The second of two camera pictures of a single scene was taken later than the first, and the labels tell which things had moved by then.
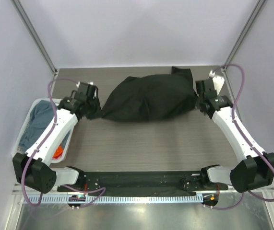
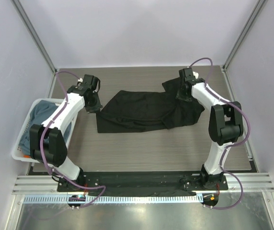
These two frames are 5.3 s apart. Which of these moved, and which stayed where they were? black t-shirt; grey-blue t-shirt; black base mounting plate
Moved: black t-shirt
Stayed: black base mounting plate; grey-blue t-shirt
